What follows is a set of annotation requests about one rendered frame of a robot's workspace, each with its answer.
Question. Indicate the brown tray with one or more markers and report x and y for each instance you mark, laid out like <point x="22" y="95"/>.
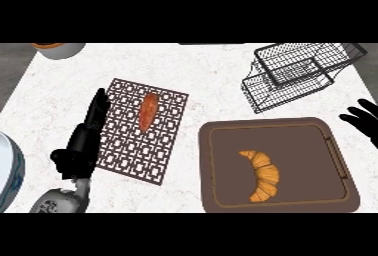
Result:
<point x="278" y="165"/>

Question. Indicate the golden croissant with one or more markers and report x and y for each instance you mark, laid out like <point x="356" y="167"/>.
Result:
<point x="264" y="175"/>

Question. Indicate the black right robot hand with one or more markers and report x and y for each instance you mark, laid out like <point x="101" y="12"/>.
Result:
<point x="366" y="121"/>

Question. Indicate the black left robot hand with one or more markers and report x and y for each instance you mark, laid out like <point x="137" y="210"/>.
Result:
<point x="81" y="146"/>

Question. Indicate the white and blue bowl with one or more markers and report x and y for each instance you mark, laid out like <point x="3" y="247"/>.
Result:
<point x="9" y="171"/>

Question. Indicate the brown patterned placemat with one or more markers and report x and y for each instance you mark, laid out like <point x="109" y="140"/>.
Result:
<point x="140" y="131"/>

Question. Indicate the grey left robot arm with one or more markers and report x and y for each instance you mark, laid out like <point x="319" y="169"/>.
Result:
<point x="64" y="199"/>

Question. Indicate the grey pot with orange rim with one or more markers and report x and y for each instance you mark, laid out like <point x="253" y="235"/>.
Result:
<point x="59" y="49"/>

